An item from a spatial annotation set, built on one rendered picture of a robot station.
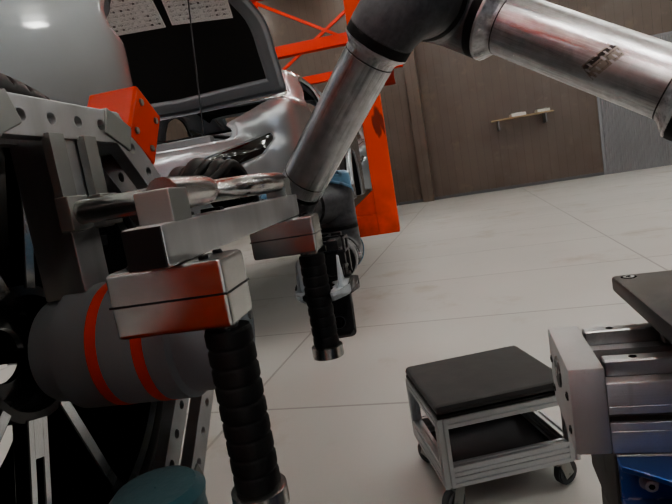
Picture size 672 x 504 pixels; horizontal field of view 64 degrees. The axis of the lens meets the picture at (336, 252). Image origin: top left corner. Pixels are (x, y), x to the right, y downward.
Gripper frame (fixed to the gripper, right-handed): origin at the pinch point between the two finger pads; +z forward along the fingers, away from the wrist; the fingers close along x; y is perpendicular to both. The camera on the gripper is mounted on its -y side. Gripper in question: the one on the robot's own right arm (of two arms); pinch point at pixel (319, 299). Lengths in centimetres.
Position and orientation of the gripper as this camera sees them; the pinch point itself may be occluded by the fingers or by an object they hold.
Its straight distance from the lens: 74.7
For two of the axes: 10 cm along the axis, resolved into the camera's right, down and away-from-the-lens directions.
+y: -1.7, -9.8, -1.3
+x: 9.8, -1.4, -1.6
